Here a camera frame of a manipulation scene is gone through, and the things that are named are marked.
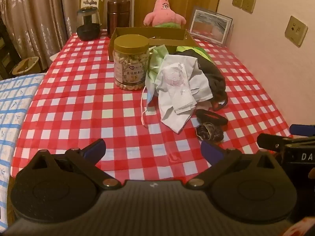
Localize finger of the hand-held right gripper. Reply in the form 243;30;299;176
290;124;315;136
257;133;315;153

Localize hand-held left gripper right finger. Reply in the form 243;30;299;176
186;140;280;190

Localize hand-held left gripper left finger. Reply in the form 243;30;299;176
30;139;121;190

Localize dark scrunchie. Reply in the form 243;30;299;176
195;124;224;142

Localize black hair band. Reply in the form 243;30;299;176
195;109;229;126

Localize white cloth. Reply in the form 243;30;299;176
157;54;213;134

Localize black cloth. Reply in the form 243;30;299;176
176;49;228;111

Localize blue white face mask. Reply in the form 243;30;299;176
140;86;161;128

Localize light green cloth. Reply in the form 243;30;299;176
145;45;170;96

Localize brown cardboard box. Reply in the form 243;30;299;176
108;27;200;62

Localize red white checked tablecloth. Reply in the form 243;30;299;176
13;29;293;180

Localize nut jar with gold lid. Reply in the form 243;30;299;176
113;35;151;91

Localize blue patterned bed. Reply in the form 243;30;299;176
0;73;47;229

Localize yellow green garment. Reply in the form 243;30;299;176
176;45;214;62

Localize beige wastebasket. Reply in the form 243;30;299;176
12;56;40;76

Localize glass jar with dark base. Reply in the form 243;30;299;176
76;7;102;41

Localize black metal shelf rack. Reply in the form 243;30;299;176
0;15;18;79

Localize brown cylindrical canister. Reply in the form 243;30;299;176
107;0;131;38

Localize pink starfish plush toy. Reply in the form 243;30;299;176
143;0;186;29

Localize large beige wall socket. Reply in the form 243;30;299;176
285;15;309;48

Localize clear picture frame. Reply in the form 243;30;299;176
189;6;234;47

